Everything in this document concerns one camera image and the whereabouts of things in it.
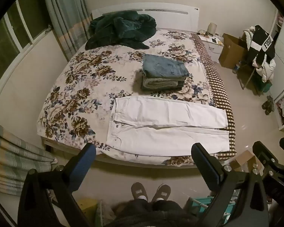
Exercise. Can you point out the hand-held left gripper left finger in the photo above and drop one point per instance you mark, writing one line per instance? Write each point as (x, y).
(85, 162)

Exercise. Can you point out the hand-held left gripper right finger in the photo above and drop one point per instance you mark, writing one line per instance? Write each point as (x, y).
(203, 163)

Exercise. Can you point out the white pants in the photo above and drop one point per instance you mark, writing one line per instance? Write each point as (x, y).
(165, 125)

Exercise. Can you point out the small cardboard box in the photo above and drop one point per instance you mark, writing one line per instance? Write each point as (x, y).
(243, 159)

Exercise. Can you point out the teal rack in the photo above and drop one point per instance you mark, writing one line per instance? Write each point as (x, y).
(201, 205)

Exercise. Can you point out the dark fuzzy floor slipper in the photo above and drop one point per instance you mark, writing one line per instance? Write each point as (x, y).
(271, 104)
(265, 107)

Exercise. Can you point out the yellow box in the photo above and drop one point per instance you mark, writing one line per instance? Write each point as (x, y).
(87, 208)

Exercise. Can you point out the grey slipper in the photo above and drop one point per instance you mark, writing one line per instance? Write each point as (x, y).
(138, 190)
(161, 192)

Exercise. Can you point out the green striped curtain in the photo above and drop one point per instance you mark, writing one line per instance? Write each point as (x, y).
(66, 16)
(16, 156)

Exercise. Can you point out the person's dark fleece clothing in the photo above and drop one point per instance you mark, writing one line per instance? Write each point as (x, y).
(151, 214)

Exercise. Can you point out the chair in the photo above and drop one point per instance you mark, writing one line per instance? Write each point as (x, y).
(249, 78)

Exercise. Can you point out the brown plaid bed sheet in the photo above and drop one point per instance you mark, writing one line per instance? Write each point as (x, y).
(219, 87)

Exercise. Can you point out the floral fleece blanket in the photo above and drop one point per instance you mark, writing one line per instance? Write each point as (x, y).
(85, 80)

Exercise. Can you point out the water bottle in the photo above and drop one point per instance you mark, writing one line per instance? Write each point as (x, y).
(236, 68)

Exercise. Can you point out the large cardboard box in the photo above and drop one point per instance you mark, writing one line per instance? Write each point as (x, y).
(232, 52)

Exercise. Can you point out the black and white jacket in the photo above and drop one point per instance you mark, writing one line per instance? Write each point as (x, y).
(262, 43)

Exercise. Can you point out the white nightstand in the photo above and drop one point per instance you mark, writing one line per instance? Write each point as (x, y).
(214, 48)

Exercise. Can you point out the white table lamp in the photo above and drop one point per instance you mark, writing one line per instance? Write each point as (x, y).
(212, 28)

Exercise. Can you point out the dark green duvet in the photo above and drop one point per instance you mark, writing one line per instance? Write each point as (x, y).
(122, 32)

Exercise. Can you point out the window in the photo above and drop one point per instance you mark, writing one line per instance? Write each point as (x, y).
(14, 35)

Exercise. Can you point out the white bed headboard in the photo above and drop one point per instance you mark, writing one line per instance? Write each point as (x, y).
(175, 19)

